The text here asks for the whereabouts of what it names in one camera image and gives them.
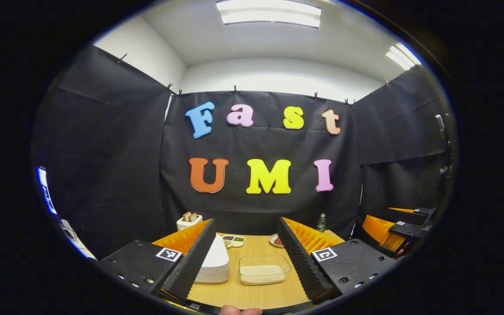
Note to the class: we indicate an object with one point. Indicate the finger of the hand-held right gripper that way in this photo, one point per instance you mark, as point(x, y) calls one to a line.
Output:
point(409, 228)
point(422, 211)

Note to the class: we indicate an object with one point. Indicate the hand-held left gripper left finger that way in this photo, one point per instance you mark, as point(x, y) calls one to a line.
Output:
point(195, 258)

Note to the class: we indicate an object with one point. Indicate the white divided grain dish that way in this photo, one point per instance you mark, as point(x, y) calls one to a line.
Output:
point(233, 240)

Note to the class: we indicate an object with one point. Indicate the black backdrop cloth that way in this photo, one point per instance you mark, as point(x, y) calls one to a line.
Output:
point(112, 166)

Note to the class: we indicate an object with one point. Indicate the white round plate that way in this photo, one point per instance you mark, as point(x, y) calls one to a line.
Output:
point(272, 240)

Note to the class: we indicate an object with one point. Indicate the white toaster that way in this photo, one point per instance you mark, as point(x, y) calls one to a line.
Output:
point(186, 226)

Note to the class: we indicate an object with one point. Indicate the brown meat piece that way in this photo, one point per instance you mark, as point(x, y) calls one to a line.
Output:
point(278, 241)

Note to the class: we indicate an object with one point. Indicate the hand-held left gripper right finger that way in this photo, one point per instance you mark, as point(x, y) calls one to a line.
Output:
point(298, 258)

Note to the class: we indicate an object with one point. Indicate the white rice cooker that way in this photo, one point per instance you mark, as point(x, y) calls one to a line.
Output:
point(215, 264)

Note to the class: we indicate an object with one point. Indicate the green label water bottle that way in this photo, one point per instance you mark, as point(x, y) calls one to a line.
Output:
point(321, 223)

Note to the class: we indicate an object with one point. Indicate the small ceiling light panel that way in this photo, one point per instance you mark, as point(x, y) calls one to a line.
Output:
point(403, 57)

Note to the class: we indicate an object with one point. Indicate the clear box of white rice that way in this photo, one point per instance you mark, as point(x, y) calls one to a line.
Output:
point(264, 274)

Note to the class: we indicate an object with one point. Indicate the row of black cloth clips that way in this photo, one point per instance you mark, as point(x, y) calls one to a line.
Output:
point(234, 89)

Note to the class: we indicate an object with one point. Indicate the toast bread slice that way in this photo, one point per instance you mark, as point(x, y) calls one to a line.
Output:
point(186, 216)
point(193, 217)

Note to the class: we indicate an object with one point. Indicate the long ceiling light panel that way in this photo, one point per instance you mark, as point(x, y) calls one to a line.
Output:
point(269, 13)

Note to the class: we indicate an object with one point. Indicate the white side table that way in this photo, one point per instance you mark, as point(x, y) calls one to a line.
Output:
point(77, 240)

